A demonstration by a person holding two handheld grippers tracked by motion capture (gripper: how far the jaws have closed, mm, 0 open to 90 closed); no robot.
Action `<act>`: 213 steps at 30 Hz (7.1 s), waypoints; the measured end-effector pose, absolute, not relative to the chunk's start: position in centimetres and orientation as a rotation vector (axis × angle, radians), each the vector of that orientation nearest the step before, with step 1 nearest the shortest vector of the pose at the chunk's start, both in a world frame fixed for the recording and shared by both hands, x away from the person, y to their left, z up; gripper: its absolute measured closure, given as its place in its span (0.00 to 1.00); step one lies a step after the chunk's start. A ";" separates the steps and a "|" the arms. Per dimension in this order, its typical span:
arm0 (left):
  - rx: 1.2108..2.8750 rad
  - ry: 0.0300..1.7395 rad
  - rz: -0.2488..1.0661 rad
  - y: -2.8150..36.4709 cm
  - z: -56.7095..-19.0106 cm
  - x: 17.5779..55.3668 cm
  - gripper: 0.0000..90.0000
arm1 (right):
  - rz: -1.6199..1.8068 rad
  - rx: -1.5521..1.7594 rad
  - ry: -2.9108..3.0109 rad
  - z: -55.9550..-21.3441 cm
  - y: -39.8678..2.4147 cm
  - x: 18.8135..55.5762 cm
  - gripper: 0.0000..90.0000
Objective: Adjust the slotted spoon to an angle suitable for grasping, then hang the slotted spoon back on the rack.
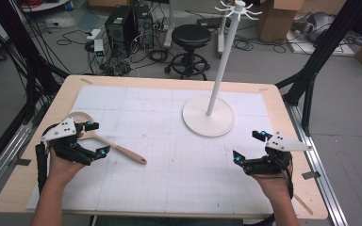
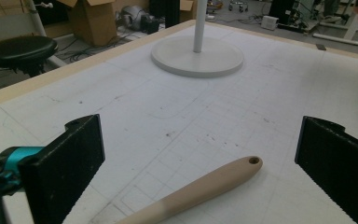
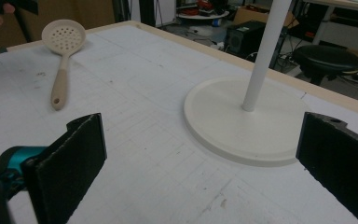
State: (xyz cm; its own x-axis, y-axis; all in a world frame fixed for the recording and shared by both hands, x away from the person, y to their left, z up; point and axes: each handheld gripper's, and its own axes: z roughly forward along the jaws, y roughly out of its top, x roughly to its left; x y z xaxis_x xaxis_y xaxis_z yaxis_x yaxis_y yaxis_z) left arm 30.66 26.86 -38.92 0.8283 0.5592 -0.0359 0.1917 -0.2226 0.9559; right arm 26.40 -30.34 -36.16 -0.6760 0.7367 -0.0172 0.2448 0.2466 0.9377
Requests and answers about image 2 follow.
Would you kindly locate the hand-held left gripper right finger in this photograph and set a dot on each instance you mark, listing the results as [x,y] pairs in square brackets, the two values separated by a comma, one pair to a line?
[338,161]

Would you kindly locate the brown cardboard box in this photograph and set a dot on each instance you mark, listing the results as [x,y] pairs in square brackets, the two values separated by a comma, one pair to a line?
[93,21]

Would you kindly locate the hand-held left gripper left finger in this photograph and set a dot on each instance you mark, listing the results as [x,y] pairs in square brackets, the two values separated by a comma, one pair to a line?
[65,165]

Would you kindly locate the black round stool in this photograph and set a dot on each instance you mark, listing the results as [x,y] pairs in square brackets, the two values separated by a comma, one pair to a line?
[20,51]

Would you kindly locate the white stand pole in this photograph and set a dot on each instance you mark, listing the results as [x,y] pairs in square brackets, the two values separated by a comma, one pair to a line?
[199,25]

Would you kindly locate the small white box device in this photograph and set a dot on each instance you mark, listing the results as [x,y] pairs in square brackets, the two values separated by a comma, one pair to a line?
[269,22]

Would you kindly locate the white table leg frame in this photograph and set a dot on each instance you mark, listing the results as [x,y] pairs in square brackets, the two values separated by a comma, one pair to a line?
[345,31]

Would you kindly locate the grey round appliance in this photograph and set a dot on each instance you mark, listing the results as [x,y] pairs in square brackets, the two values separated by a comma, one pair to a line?
[130,17]

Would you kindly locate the white round stand base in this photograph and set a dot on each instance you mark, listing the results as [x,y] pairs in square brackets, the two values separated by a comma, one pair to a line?
[197,56]

